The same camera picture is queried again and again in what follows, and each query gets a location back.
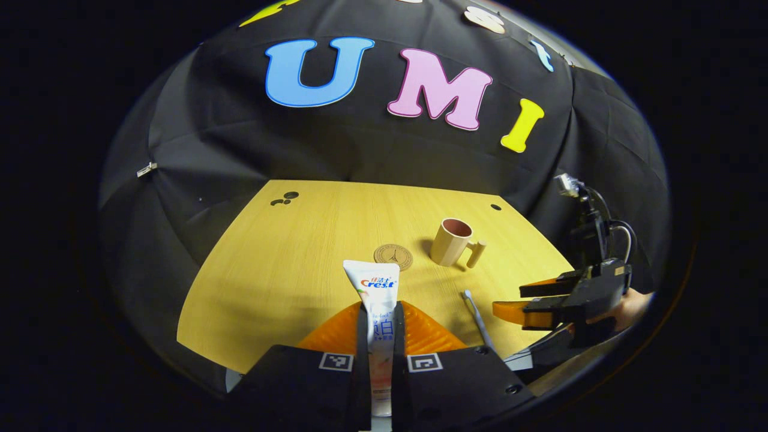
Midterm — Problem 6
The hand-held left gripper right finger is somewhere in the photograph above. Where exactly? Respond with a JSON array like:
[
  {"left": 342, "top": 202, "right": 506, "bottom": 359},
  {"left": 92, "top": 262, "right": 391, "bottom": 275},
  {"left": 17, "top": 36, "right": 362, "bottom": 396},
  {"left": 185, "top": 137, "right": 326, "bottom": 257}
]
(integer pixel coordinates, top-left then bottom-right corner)
[{"left": 393, "top": 300, "right": 536, "bottom": 432}]

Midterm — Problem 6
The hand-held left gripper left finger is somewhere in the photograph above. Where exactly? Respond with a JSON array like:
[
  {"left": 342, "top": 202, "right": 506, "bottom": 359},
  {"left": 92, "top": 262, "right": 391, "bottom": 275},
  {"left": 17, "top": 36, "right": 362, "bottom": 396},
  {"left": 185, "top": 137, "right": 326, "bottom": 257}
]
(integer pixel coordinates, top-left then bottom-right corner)
[{"left": 231, "top": 302, "right": 373, "bottom": 432}]

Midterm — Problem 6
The wooden desktop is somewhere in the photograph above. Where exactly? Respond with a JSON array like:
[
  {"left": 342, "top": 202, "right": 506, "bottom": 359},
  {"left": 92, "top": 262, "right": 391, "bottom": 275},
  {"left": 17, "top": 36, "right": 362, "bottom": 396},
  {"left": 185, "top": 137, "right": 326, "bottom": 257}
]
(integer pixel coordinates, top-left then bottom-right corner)
[{"left": 176, "top": 179, "right": 577, "bottom": 376}]

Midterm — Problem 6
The black backdrop cloth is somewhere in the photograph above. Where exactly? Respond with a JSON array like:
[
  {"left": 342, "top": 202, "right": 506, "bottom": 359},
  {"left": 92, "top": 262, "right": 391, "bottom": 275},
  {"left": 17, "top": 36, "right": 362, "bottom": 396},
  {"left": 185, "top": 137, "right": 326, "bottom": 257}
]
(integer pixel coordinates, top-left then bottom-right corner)
[{"left": 99, "top": 0, "right": 671, "bottom": 397}]

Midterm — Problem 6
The white toothpaste tube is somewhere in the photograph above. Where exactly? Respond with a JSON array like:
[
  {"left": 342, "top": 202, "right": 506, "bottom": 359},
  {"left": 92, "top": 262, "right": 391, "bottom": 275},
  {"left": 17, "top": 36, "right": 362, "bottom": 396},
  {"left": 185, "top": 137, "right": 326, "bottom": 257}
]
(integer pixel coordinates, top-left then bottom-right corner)
[{"left": 343, "top": 259, "right": 401, "bottom": 418}]

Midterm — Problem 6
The round brown coaster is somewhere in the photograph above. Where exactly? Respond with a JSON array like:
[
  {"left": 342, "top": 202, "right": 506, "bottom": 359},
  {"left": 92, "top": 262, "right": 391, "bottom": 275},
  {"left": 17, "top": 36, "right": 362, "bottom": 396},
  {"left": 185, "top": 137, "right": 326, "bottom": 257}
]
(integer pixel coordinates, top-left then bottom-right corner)
[{"left": 373, "top": 244, "right": 414, "bottom": 271}]

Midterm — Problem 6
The white toothbrush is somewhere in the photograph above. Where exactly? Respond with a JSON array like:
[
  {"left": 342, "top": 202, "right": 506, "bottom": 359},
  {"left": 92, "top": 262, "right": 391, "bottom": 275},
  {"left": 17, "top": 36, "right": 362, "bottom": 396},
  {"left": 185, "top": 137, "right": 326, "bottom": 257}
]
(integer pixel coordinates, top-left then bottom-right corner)
[{"left": 462, "top": 290, "right": 496, "bottom": 352}]

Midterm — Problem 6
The beige cup with handle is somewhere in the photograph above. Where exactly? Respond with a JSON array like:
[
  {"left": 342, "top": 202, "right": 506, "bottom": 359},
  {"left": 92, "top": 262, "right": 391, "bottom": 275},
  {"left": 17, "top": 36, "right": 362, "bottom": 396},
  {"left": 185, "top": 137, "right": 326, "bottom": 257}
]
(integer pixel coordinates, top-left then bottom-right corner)
[{"left": 430, "top": 218, "right": 487, "bottom": 269}]

